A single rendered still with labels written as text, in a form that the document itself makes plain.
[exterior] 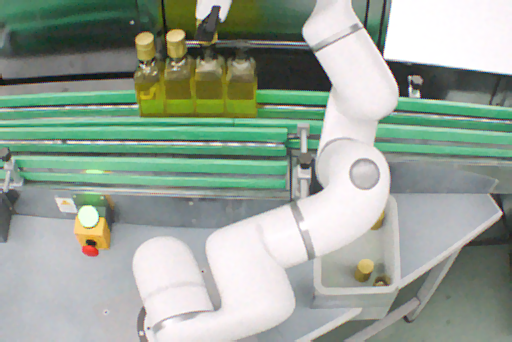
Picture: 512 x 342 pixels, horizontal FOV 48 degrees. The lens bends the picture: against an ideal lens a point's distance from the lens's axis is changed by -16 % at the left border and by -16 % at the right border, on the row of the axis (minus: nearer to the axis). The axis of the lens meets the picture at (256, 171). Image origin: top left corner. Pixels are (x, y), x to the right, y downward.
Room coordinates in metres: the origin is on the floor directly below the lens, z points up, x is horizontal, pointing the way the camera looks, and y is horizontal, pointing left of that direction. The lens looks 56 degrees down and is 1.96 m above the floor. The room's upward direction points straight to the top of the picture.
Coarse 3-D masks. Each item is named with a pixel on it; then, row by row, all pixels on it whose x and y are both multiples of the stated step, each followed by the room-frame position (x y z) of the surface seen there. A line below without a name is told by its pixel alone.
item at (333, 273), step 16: (384, 208) 0.67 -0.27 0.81; (384, 224) 0.65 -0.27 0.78; (368, 240) 0.62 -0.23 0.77; (384, 240) 0.61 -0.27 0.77; (336, 256) 0.58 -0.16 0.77; (352, 256) 0.58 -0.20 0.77; (368, 256) 0.58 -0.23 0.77; (384, 256) 0.58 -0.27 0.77; (320, 272) 0.55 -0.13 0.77; (336, 272) 0.55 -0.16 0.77; (352, 272) 0.54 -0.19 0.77; (384, 272) 0.54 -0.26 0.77; (400, 272) 0.51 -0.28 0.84; (320, 288) 0.48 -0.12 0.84; (336, 288) 0.48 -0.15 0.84; (352, 288) 0.48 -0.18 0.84; (368, 288) 0.47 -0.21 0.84; (384, 288) 0.47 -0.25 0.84
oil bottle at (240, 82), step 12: (228, 60) 0.82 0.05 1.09; (252, 60) 0.82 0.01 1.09; (228, 72) 0.79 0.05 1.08; (240, 72) 0.79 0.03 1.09; (252, 72) 0.79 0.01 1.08; (228, 84) 0.78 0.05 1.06; (240, 84) 0.78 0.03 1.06; (252, 84) 0.78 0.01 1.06; (228, 96) 0.78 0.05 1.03; (240, 96) 0.78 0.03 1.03; (252, 96) 0.78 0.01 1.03; (228, 108) 0.78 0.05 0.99; (240, 108) 0.78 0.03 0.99; (252, 108) 0.78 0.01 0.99
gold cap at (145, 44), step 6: (138, 36) 0.82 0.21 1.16; (144, 36) 0.82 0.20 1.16; (150, 36) 0.82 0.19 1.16; (138, 42) 0.80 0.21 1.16; (144, 42) 0.80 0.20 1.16; (150, 42) 0.80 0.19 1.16; (138, 48) 0.80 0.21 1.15; (144, 48) 0.80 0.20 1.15; (150, 48) 0.80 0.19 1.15; (138, 54) 0.80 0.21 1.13; (144, 54) 0.80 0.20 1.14; (150, 54) 0.80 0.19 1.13; (144, 60) 0.80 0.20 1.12
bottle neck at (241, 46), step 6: (234, 42) 0.81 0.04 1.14; (240, 42) 0.82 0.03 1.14; (246, 42) 0.81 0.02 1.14; (234, 48) 0.80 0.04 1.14; (240, 48) 0.80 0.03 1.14; (246, 48) 0.80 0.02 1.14; (234, 54) 0.80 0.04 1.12; (240, 54) 0.80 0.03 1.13; (246, 54) 0.80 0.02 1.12; (234, 60) 0.80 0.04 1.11; (240, 60) 0.80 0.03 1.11; (246, 60) 0.80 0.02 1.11; (240, 66) 0.80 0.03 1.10
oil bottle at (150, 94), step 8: (136, 64) 0.82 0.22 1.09; (160, 64) 0.82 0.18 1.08; (136, 72) 0.80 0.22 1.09; (144, 72) 0.79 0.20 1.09; (152, 72) 0.79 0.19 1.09; (160, 72) 0.80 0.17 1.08; (136, 80) 0.79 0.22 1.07; (144, 80) 0.79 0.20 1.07; (152, 80) 0.79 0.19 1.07; (160, 80) 0.79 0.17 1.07; (136, 88) 0.79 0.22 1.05; (144, 88) 0.79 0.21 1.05; (152, 88) 0.79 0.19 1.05; (160, 88) 0.79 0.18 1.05; (136, 96) 0.79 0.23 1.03; (144, 96) 0.79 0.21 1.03; (152, 96) 0.79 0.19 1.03; (160, 96) 0.79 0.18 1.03; (144, 104) 0.79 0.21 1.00; (152, 104) 0.79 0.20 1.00; (160, 104) 0.79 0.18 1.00; (144, 112) 0.79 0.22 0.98; (152, 112) 0.79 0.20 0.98; (160, 112) 0.79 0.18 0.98
